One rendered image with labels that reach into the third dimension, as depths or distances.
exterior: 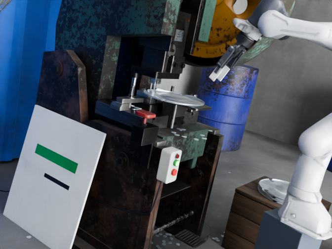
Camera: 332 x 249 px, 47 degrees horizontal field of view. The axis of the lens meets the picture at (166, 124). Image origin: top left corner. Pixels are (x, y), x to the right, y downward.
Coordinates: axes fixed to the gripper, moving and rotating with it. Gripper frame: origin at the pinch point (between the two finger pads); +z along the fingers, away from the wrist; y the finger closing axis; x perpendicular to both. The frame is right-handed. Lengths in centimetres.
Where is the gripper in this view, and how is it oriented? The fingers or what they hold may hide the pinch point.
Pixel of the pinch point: (219, 73)
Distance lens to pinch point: 170.5
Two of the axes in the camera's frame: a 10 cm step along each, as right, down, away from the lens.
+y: 5.5, -1.0, 8.3
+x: -6.4, -6.9, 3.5
